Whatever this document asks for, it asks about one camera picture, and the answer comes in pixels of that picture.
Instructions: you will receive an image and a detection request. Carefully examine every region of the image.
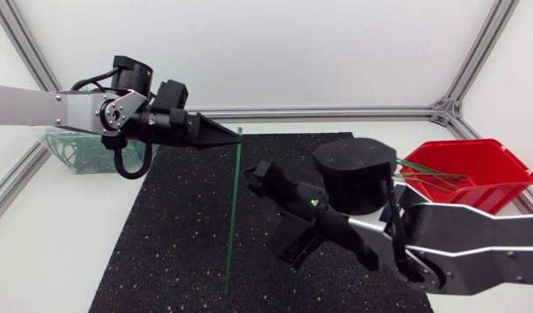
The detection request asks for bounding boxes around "pile of closed green cable ties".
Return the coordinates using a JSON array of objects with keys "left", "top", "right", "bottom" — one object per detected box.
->
[{"left": 46, "top": 132, "right": 157, "bottom": 171}]

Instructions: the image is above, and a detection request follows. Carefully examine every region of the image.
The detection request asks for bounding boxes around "green cable tie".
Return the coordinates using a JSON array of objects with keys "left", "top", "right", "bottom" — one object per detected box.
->
[{"left": 223, "top": 126, "right": 244, "bottom": 296}]

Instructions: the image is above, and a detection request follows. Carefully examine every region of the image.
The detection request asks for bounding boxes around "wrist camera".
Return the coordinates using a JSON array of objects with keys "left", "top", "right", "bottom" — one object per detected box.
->
[
  {"left": 150, "top": 79, "right": 190, "bottom": 114},
  {"left": 265, "top": 210, "right": 326, "bottom": 270}
]

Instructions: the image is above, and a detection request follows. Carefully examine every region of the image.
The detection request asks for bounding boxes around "black speckled mat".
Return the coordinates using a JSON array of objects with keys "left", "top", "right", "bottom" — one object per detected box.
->
[{"left": 88, "top": 131, "right": 435, "bottom": 313}]

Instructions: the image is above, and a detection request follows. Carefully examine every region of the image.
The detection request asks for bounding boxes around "clear plastic bin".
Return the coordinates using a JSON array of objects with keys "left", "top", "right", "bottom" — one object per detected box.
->
[{"left": 38, "top": 125, "right": 161, "bottom": 176}]

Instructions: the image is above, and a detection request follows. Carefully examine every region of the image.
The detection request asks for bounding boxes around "bundle of green cable ties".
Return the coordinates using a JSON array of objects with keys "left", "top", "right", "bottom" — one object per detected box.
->
[{"left": 391, "top": 157, "right": 470, "bottom": 193}]

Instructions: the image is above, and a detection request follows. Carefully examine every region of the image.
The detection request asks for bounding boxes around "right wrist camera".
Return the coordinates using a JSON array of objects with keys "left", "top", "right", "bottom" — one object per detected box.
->
[{"left": 265, "top": 210, "right": 326, "bottom": 270}]

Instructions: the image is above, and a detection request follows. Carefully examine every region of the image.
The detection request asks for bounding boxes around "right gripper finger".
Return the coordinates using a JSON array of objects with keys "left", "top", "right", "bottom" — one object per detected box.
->
[{"left": 242, "top": 166, "right": 272, "bottom": 199}]

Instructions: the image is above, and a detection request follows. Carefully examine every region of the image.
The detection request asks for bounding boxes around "red plastic box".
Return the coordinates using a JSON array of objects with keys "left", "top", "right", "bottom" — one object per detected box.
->
[{"left": 399, "top": 138, "right": 533, "bottom": 216}]

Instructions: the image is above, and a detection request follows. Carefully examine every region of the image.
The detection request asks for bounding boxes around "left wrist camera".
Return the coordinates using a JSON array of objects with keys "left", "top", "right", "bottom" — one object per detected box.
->
[{"left": 150, "top": 79, "right": 190, "bottom": 114}]

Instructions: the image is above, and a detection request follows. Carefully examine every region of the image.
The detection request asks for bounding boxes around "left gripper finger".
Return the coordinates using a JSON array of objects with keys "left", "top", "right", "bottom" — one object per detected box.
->
[{"left": 187, "top": 111, "right": 243, "bottom": 151}]

